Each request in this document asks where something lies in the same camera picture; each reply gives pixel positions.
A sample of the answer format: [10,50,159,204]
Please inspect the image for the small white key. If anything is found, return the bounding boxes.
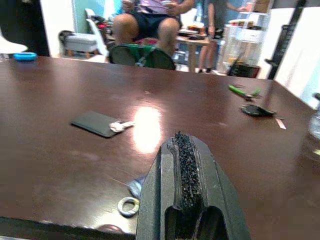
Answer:
[108,120,136,133]

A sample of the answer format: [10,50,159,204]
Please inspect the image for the grey ottoman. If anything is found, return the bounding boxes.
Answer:
[63,33,100,58]

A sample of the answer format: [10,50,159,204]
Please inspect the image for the wooden side table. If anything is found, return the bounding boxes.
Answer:
[174,27,213,72]

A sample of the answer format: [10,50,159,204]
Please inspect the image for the black folding chair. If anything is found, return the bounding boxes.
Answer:
[108,43,177,71]

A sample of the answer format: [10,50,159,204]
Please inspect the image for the small tan strip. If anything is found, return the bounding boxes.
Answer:
[274,117,288,130]

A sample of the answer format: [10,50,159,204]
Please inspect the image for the brown cardboard box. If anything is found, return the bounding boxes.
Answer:
[252,0,273,14]

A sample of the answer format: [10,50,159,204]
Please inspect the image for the silver carabiner clip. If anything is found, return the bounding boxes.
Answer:
[135,48,156,68]

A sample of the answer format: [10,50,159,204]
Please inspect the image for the white moulded chair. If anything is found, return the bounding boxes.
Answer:
[84,8,110,58]

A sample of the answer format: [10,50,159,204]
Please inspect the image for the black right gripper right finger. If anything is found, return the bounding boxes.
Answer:
[180,130,252,240]

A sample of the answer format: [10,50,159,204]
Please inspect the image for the black card wallet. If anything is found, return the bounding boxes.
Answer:
[70,110,121,139]

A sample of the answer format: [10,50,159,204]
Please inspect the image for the standing person in grey shirt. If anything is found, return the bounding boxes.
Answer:
[197,0,248,74]

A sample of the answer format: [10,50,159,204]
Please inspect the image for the white chair with wooden legs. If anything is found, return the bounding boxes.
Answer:
[0,26,29,55]

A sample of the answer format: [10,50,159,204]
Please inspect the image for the seated person in pink shirt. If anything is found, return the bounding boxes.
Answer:
[112,0,196,57]

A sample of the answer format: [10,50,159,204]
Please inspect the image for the clear plastic water bottle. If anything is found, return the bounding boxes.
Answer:
[308,92,320,141]

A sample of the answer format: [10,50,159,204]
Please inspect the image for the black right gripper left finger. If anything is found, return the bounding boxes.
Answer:
[135,131,199,240]

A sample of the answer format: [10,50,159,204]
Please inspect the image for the black metal stand post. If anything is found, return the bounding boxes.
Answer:
[265,0,308,80]

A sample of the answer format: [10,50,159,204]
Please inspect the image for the green handled pliers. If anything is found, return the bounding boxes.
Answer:
[227,84,263,101]

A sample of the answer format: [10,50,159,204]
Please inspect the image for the white shelf rack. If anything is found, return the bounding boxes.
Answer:
[221,9,271,75]

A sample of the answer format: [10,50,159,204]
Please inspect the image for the blue key tag with ring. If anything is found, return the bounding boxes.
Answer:
[117,175,146,218]

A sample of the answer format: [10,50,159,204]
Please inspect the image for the green strap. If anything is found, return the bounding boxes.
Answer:
[126,44,157,68]

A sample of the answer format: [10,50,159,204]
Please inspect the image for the blue plastic tray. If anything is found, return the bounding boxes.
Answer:
[13,51,38,62]

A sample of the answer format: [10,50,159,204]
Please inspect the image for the black door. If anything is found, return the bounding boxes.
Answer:
[0,0,50,57]

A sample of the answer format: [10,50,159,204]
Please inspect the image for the black equipment case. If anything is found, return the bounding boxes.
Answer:
[227,62,261,79]

